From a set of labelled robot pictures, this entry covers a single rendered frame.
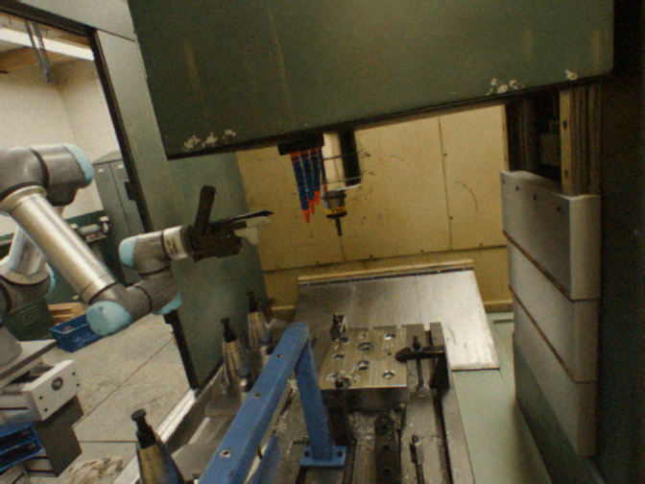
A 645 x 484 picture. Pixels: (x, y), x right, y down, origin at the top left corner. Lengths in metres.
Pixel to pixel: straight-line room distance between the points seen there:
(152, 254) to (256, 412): 0.51
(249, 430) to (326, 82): 0.49
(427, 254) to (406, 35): 1.52
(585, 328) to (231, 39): 0.75
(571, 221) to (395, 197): 1.29
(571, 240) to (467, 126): 1.26
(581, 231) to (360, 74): 0.44
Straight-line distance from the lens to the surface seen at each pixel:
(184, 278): 1.51
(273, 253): 2.12
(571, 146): 0.75
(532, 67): 0.63
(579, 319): 0.83
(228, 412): 0.64
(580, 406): 0.93
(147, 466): 0.51
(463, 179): 1.96
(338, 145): 0.86
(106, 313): 0.90
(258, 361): 0.74
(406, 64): 0.60
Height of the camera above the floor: 1.56
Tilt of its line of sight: 14 degrees down
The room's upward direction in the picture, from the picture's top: 10 degrees counter-clockwise
